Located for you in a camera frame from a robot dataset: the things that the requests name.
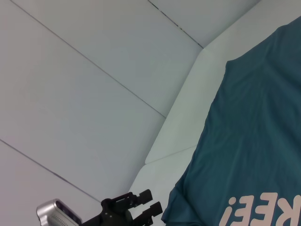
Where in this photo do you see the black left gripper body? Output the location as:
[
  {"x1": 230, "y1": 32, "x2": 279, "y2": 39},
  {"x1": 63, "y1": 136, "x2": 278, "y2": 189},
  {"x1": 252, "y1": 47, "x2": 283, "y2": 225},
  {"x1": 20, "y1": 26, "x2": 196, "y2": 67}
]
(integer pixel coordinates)
[{"x1": 82, "y1": 198, "x2": 142, "y2": 226}]

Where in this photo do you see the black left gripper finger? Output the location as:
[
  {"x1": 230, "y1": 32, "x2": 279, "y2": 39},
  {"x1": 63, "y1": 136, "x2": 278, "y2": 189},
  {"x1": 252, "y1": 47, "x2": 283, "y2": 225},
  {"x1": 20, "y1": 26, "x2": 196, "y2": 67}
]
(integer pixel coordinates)
[
  {"x1": 117, "y1": 189, "x2": 153, "y2": 208},
  {"x1": 131, "y1": 201, "x2": 164, "y2": 226}
]

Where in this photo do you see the teal t-shirt with FREE print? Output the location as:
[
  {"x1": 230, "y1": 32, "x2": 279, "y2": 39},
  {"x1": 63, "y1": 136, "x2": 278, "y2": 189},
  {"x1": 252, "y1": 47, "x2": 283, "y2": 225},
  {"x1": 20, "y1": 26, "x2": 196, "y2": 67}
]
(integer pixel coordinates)
[{"x1": 161, "y1": 16, "x2": 301, "y2": 226}]

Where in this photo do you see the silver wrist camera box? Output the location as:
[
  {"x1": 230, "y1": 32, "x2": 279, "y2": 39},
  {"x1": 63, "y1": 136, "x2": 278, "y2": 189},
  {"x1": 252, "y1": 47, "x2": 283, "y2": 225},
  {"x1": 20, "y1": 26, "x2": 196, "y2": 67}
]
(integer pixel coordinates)
[{"x1": 36, "y1": 199, "x2": 83, "y2": 226}]

